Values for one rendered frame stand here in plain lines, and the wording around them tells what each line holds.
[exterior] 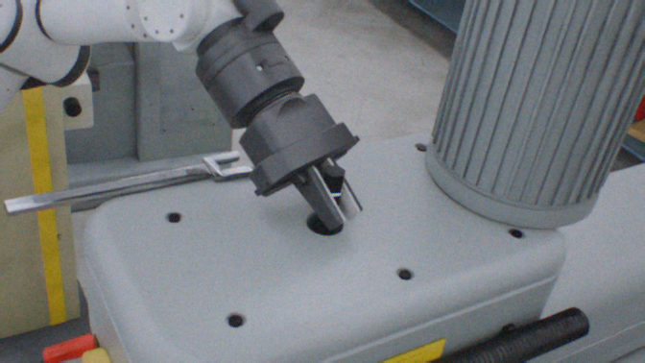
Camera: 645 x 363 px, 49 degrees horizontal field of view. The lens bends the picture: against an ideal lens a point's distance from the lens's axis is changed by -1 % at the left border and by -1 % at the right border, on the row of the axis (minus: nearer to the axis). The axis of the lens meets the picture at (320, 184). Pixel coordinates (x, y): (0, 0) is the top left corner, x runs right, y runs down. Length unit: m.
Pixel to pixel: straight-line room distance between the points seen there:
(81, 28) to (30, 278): 2.20
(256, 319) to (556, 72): 0.35
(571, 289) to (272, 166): 0.45
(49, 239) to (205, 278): 2.24
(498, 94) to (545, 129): 0.06
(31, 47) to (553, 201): 0.60
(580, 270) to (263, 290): 0.48
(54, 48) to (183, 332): 0.43
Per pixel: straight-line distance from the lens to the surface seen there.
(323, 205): 0.68
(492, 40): 0.71
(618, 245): 1.05
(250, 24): 0.70
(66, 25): 0.85
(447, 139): 0.77
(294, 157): 0.66
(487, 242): 0.74
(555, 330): 0.81
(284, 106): 0.68
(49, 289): 3.03
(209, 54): 0.70
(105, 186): 0.73
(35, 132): 2.58
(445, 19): 5.97
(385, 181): 0.79
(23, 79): 0.95
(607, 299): 1.00
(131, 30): 0.79
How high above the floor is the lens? 2.33
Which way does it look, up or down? 35 degrees down
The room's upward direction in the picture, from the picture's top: 9 degrees clockwise
